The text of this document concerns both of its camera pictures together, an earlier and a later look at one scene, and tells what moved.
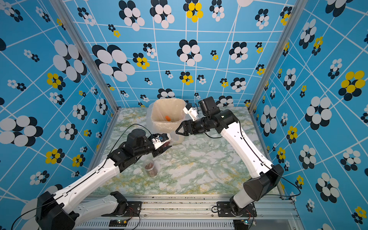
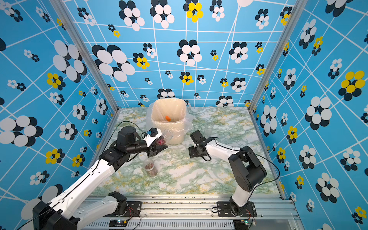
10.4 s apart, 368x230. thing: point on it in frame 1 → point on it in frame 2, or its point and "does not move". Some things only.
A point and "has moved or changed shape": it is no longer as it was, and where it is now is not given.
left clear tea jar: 150,168 does not move
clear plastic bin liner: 164,115 does not move
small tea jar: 167,143 has moved or changed shape
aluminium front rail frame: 199,212 does not move
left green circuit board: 118,223 does not move
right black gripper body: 200,126 → 194,151
